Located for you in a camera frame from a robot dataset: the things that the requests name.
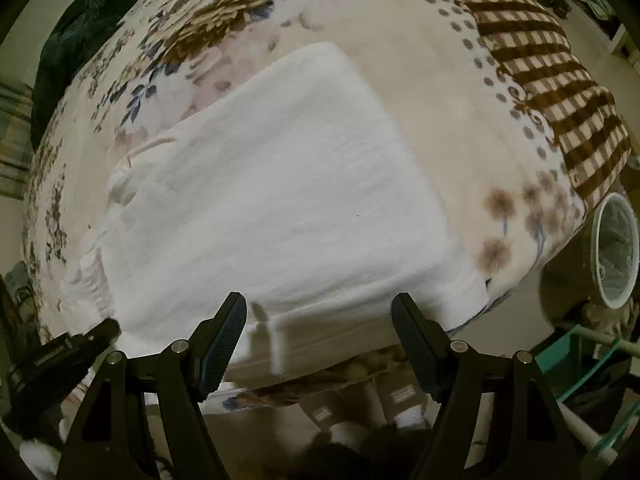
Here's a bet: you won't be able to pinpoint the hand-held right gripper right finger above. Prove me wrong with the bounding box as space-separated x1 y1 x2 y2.
391 292 583 480

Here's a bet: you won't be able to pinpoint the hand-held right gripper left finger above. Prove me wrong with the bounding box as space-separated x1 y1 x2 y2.
56 291 248 480

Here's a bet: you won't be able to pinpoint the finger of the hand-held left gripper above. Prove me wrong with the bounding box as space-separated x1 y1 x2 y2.
7 319 122 398

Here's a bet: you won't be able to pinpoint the white pants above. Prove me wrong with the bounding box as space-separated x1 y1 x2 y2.
60 42 491 376

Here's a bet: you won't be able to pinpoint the person's right grey slipper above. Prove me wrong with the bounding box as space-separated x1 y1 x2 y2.
379 379 427 427

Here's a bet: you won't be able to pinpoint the person's grey slipper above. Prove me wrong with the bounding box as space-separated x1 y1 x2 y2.
306 393 352 433
379 379 427 427

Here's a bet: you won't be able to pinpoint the person's left grey slipper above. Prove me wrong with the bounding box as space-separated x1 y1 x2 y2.
306 393 352 433

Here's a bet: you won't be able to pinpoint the person's dark fleece trousers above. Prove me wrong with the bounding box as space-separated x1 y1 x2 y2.
310 425 437 480

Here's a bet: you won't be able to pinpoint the green and white rack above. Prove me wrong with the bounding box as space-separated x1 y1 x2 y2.
549 324 640 467

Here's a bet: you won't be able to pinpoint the green striped curtain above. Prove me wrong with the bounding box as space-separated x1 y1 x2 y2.
0 77 39 199

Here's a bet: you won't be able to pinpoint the white trash bin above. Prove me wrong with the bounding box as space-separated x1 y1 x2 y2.
592 192 640 311

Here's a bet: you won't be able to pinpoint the floral printed blanket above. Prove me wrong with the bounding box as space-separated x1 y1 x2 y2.
20 0 633 411

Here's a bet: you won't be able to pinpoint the dark green duvet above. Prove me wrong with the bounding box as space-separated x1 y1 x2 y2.
31 0 148 151

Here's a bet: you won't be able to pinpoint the white wardrobe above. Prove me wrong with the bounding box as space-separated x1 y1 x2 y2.
565 0 640 67

